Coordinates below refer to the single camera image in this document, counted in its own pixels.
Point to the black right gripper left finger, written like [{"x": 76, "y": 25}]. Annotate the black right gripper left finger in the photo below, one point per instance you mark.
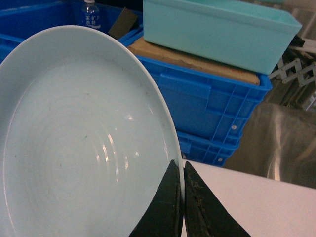
[{"x": 164, "y": 216}]

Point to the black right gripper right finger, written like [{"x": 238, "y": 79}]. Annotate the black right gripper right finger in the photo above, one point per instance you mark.
[{"x": 205, "y": 216}]

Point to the light blue round plate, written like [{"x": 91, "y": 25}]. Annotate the light blue round plate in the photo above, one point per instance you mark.
[{"x": 85, "y": 137}]

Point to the white table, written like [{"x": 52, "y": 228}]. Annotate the white table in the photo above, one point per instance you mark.
[{"x": 263, "y": 207}]

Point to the lower right blue crate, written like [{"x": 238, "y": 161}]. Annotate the lower right blue crate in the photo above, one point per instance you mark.
[{"x": 205, "y": 151}]

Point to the blue crate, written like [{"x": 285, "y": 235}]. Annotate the blue crate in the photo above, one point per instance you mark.
[
  {"x": 20, "y": 19},
  {"x": 205, "y": 151},
  {"x": 201, "y": 104}
]

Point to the upper right blue crate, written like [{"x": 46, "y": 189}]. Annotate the upper right blue crate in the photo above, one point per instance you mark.
[{"x": 201, "y": 104}]

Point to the expandable roller conveyor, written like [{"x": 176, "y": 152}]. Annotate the expandable roller conveyor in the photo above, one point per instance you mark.
[{"x": 294, "y": 70}]

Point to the brown cardboard sheet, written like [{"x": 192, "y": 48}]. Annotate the brown cardboard sheet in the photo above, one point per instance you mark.
[{"x": 153, "y": 51}]

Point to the teal plastic tub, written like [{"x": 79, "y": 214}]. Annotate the teal plastic tub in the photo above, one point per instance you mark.
[{"x": 245, "y": 35}]

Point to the dark grey foam block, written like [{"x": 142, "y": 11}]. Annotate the dark grey foam block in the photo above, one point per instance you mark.
[{"x": 123, "y": 24}]

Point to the clear water bottle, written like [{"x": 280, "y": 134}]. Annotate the clear water bottle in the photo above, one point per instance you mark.
[{"x": 90, "y": 15}]

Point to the upper left blue crate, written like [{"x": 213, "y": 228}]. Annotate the upper left blue crate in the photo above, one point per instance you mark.
[{"x": 20, "y": 19}]

